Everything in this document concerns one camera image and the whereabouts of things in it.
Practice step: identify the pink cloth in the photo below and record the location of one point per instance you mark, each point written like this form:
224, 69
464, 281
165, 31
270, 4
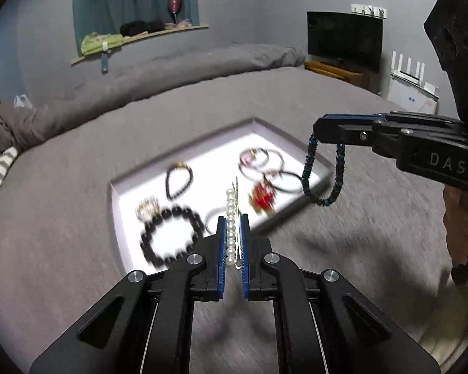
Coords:
179, 24

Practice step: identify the white wall hooks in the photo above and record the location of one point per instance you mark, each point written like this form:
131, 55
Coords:
368, 9

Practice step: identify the pearl bar hair clip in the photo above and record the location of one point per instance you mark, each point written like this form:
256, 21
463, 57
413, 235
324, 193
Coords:
230, 222

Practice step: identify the white plastic bag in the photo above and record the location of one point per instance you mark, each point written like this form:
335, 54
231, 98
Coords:
22, 101

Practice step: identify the green cloth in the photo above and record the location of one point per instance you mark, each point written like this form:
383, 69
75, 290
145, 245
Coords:
101, 43

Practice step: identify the wooden television stand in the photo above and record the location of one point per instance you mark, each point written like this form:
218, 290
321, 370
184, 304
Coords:
335, 72

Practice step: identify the round pearl hair clip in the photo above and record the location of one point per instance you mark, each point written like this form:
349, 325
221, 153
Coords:
146, 208

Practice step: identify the grey knitted blanket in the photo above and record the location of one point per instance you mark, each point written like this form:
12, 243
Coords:
82, 241

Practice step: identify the person's right hand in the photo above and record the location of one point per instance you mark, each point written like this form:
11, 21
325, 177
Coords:
458, 233

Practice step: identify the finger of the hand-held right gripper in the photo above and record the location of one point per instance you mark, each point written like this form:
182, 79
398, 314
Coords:
343, 134
413, 119

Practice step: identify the white box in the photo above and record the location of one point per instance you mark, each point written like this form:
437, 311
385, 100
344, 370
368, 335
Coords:
409, 93

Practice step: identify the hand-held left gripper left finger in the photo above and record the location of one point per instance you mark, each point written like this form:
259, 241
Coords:
220, 253

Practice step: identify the pink wine glass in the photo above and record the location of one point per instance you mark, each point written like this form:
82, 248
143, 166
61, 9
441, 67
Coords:
174, 2

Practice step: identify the grey cardboard box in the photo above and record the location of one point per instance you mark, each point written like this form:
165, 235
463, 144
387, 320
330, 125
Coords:
124, 202

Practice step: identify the black television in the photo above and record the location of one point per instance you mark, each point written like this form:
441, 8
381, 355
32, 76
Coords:
345, 39

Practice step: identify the black cloth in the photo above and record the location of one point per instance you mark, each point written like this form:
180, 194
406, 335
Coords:
140, 27

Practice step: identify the grey rolled duvet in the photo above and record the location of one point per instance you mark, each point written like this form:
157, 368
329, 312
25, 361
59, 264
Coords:
160, 74

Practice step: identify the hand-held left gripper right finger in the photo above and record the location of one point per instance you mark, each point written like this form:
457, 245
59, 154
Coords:
245, 257

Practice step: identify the wooden window shelf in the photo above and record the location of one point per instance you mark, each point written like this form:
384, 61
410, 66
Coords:
148, 36

